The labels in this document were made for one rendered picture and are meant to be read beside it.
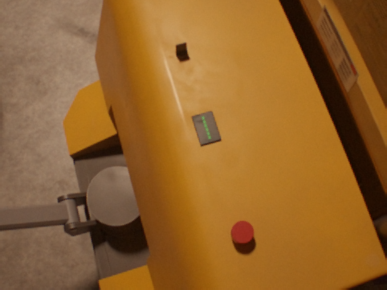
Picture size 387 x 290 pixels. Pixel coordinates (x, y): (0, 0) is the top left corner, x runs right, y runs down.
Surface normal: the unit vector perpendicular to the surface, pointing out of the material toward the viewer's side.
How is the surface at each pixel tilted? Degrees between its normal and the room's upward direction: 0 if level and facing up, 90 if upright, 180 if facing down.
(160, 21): 0
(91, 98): 22
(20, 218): 38
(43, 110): 0
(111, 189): 0
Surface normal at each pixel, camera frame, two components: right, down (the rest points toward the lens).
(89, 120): -0.36, -0.22
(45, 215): 0.58, -0.43
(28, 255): -0.01, -0.34
